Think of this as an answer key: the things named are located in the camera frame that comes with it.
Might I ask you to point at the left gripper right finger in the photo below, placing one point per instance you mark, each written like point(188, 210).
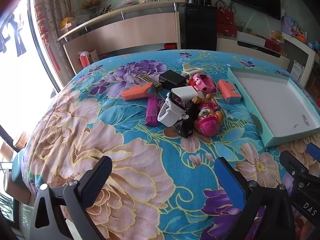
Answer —
point(277, 221)

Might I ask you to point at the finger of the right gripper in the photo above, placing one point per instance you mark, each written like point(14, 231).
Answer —
point(299, 173)
point(313, 151)

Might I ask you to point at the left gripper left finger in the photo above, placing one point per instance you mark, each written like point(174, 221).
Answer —
point(48, 221)

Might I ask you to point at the orange blue toy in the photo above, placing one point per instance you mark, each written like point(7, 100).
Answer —
point(138, 92)
point(229, 92)

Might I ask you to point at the pink puppy figure toy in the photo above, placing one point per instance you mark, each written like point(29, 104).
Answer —
point(210, 116)

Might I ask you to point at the magenta lighter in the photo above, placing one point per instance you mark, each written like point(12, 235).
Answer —
point(152, 111)

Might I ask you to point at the white square box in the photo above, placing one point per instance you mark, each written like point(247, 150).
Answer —
point(185, 93)

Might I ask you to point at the white smartwatch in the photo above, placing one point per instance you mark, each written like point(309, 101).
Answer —
point(176, 108)

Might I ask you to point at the white plastic clip holder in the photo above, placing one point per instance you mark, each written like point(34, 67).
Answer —
point(189, 71)

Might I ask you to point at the gold black patterned bar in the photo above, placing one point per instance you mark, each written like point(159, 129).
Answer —
point(146, 79)

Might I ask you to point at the black power adapter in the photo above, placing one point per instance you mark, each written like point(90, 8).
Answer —
point(171, 79)

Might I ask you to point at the teal shallow cardboard tray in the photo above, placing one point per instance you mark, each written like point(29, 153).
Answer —
point(280, 110)

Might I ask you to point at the white side desk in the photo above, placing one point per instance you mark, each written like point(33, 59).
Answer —
point(300, 52)

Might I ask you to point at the white tv console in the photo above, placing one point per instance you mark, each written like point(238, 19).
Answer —
point(235, 46)

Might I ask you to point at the floral blue table cloth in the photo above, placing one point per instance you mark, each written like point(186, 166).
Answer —
point(162, 186)

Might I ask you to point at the red gift bag on floor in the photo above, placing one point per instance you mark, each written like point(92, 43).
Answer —
point(84, 58)

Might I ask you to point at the red handbag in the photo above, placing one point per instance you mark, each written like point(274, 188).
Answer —
point(225, 19)

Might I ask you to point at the black water dispenser cabinet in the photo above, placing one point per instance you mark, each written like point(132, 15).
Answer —
point(200, 25)

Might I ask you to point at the red hanging ornament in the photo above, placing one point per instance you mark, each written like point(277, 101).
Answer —
point(41, 20)

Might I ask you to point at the curved wooden shelf desk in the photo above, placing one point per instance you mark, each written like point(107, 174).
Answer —
point(132, 26)

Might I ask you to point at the yellow flower vase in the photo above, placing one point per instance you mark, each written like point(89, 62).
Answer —
point(92, 6)

